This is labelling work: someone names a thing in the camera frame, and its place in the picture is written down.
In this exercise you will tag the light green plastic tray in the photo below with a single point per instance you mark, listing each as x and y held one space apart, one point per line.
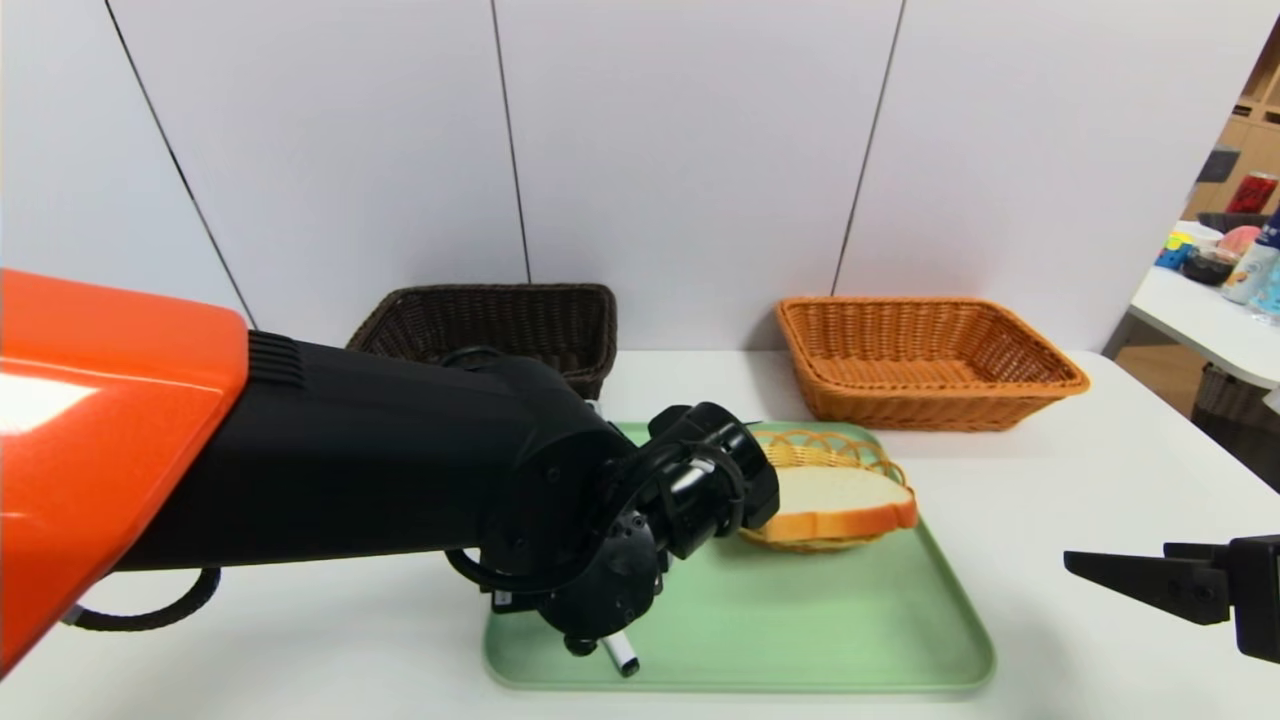
800 620

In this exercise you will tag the dark grey woven basket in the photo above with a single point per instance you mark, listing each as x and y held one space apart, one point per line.
1225 222

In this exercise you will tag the red drink can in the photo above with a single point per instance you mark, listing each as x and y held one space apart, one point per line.
1252 192

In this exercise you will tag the white marker pen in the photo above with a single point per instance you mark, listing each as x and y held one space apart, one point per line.
622 658

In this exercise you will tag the large orange wicker basket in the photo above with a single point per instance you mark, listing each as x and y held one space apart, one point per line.
930 410

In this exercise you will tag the slice of white bread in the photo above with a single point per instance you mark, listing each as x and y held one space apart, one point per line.
850 495

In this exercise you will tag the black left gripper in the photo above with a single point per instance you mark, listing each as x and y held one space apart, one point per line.
520 601

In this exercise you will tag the black bowl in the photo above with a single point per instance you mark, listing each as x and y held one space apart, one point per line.
1205 268

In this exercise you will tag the dark grey panel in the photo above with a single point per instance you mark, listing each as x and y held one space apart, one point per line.
1213 165

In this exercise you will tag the clear plastic bottle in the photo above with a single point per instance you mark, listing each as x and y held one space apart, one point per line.
1268 293

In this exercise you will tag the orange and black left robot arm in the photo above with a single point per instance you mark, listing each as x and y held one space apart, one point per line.
350 450

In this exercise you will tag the white side table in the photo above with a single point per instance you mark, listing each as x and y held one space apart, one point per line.
1200 318

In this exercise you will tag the dark brown wicker basket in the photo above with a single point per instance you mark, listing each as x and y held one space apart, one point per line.
520 320

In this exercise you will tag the small yellow oval wicker basket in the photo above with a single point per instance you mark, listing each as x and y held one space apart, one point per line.
830 447

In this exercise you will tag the wooden shelf unit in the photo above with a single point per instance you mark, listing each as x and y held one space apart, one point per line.
1255 140

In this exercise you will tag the white bottle with blue cap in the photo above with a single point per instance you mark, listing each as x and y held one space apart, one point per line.
1247 273

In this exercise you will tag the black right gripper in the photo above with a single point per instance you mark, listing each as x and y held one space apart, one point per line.
1256 592

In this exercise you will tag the colourful toy block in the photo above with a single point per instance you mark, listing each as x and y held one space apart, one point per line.
1172 250

